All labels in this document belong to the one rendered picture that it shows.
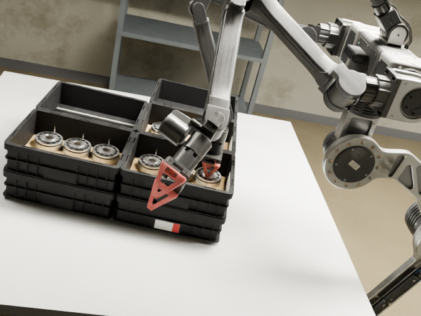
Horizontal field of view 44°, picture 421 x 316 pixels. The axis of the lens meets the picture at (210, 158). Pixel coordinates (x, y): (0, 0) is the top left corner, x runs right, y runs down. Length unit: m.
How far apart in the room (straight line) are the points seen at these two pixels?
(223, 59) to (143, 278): 0.77
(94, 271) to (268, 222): 0.75
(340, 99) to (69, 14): 3.45
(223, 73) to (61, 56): 3.48
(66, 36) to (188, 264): 3.17
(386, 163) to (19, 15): 3.53
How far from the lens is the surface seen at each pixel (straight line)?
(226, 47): 1.39
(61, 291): 1.67
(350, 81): 1.43
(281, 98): 4.90
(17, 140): 1.99
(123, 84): 4.37
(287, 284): 1.89
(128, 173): 1.81
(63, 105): 2.42
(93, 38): 4.65
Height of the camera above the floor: 1.89
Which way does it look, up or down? 29 degrees down
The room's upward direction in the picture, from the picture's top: 14 degrees clockwise
